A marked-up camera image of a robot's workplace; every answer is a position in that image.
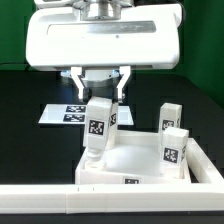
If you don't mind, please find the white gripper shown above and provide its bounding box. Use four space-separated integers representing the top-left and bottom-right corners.
26 4 182 103

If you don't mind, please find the black cable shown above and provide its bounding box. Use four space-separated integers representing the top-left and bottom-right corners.
0 61 34 72

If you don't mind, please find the white L-shaped obstacle fence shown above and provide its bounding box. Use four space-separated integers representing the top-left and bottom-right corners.
0 139 224 214

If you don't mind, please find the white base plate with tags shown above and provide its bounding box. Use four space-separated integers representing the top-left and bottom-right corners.
39 104 134 125

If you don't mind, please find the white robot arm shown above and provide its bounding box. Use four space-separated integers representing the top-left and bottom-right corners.
26 0 185 102

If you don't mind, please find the white square tabletop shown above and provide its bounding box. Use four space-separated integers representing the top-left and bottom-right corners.
75 130 190 184

